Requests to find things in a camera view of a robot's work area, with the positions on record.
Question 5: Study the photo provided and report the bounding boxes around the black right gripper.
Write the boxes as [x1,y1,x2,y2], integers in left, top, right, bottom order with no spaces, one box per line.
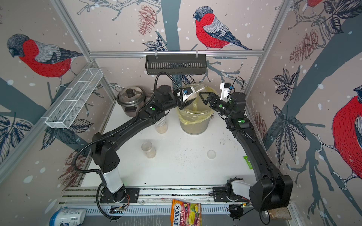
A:
[201,91,236,120]

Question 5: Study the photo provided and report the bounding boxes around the clear plastic jar lid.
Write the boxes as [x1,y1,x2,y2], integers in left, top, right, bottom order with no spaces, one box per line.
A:
[206,150,216,160]

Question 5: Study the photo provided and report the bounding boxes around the small clear jar with rice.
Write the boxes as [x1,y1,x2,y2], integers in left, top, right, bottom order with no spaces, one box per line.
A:
[141,141,156,159]

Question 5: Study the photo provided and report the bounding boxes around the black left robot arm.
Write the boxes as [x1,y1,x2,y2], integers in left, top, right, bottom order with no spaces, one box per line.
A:
[72,84,197,203]

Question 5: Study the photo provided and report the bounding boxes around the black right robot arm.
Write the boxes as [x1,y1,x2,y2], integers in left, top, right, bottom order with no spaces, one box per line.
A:
[199,92,293,212]

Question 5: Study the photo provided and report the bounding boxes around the silver rice cooker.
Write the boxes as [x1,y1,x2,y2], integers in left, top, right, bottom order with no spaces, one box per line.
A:
[116,86,146,117]

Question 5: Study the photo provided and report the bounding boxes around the mesh bin with yellow bag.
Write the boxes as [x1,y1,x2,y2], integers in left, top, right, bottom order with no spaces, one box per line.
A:
[176,95,214,135]

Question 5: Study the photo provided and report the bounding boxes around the clear jar with sealed top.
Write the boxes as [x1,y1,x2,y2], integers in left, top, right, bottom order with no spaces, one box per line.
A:
[154,117,168,134]

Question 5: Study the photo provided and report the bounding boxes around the green snack packet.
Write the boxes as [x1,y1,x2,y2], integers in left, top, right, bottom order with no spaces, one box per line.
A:
[243,156,253,170]

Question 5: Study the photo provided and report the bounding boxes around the Fox's fruits candy bag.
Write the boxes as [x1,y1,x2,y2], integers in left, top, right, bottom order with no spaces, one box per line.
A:
[170,199,202,226]

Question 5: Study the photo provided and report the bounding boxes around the jar lying at base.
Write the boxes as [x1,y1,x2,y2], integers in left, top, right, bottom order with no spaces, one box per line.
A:
[267,207,292,220]

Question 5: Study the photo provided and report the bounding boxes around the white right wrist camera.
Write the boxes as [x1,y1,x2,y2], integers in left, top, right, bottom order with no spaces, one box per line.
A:
[220,82,232,102]

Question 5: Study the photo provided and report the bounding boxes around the black hanging wire basket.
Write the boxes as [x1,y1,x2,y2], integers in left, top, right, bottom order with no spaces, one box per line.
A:
[145,54,207,75]

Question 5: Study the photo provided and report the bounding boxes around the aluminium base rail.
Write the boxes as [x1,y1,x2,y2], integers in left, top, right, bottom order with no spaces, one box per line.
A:
[57,185,253,217]

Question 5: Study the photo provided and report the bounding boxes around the white wire mesh shelf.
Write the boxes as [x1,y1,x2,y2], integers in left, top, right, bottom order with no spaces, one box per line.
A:
[45,68,104,129]

